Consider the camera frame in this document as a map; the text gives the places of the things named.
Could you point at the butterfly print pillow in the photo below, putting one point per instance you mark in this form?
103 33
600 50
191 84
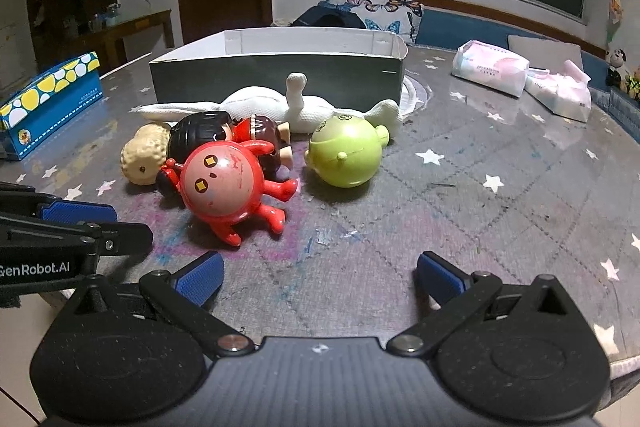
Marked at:
385 9

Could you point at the flower wall decoration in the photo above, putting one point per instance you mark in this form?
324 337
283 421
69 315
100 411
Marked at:
615 14

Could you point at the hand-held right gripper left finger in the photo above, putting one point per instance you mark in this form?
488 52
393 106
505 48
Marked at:
202 278

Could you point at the white plush toy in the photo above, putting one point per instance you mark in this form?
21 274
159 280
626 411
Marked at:
260 99

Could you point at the teal jar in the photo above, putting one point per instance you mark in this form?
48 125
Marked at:
111 14

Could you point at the grey star tablecloth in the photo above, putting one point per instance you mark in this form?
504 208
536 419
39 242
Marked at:
500 217

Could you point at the blue dotted tissue box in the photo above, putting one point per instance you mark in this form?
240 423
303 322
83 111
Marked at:
55 117

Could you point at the grey cardboard box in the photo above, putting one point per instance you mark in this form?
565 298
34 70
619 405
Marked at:
280 79

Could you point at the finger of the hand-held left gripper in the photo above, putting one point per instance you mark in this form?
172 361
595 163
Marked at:
125 238
80 212

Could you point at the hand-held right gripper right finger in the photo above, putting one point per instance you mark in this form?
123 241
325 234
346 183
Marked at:
437 279

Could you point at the beige peanut toy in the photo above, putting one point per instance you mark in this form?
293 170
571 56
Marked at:
142 157

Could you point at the bear plush toy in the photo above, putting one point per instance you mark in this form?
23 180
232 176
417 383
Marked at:
632 82

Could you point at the green round toy figure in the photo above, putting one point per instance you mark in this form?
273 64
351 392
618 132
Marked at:
345 154

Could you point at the dark backpack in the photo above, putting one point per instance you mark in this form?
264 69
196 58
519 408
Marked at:
325 18

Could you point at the black-haired doll figure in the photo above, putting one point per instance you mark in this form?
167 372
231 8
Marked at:
197 132

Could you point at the panda plush toy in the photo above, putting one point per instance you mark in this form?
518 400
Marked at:
617 57

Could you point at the large pink white tissue packet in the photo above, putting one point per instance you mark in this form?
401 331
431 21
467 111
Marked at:
487 64

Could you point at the small pink white tissue packet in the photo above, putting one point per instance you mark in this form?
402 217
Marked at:
560 94

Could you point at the dark wooden side table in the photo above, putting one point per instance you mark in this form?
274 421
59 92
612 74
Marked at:
130 27

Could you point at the red round toy figure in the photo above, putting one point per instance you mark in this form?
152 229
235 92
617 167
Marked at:
220 182

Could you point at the grey cushion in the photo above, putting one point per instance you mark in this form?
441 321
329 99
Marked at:
545 49

